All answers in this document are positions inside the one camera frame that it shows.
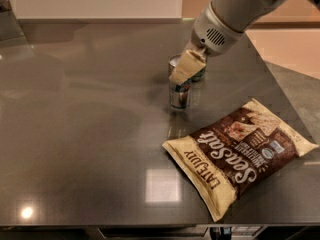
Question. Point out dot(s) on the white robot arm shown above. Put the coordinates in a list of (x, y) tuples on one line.
[(252, 10)]

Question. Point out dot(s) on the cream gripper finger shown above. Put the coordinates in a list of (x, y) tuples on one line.
[(189, 64)]

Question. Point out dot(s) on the silver blue redbull can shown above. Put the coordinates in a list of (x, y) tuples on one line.
[(179, 95)]

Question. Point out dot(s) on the brown cream chips bag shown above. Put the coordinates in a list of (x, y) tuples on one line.
[(232, 155)]

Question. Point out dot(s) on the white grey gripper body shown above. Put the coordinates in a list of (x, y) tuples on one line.
[(210, 37)]

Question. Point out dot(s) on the green soda can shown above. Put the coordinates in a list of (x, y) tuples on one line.
[(199, 75)]

